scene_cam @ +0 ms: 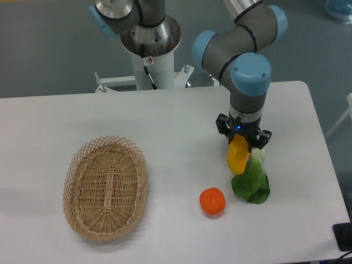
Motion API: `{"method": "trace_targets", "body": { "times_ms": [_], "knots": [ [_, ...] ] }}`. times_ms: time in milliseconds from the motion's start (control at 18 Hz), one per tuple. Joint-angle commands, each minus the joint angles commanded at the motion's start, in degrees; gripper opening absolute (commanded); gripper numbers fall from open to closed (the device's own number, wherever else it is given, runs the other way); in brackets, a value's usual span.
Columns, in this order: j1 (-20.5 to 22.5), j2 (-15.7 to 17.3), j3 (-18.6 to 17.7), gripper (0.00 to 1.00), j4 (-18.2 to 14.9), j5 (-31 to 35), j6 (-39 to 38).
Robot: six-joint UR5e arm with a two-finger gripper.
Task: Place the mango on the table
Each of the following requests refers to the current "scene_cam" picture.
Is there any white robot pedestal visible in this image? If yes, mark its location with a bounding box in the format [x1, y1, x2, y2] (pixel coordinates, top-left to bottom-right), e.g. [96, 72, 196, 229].
[95, 14, 195, 92]

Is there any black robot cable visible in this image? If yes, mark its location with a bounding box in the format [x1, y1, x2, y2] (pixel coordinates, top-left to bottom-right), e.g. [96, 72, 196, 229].
[140, 43, 158, 90]

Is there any green bok choy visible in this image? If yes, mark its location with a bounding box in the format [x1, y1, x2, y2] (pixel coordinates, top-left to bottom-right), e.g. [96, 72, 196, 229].
[231, 148, 271, 205]

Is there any black device at table edge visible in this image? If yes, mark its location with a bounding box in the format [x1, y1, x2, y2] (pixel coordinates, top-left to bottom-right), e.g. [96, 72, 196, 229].
[332, 222, 351, 251]

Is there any orange tangerine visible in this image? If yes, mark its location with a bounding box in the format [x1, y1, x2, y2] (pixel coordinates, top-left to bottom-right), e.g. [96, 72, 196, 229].
[199, 187, 226, 216]

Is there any yellow mango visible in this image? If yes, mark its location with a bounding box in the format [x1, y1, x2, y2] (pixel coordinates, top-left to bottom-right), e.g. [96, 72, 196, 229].
[227, 134, 250, 175]

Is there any woven wicker basket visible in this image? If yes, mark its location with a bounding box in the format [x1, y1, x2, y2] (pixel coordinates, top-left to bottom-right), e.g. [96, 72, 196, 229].
[63, 136, 148, 241]

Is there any white frame at right edge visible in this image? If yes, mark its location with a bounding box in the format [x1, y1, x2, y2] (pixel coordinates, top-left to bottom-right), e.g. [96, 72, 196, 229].
[324, 93, 351, 141]

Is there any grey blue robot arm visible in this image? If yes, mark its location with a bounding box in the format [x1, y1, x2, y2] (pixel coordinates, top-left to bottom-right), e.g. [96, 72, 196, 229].
[89, 1, 288, 150]

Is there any blue object in corner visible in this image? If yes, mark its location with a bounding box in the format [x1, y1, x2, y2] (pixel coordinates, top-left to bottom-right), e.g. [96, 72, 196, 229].
[324, 0, 351, 24]

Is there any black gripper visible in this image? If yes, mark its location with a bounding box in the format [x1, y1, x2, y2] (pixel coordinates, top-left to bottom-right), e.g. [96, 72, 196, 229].
[216, 113, 272, 153]

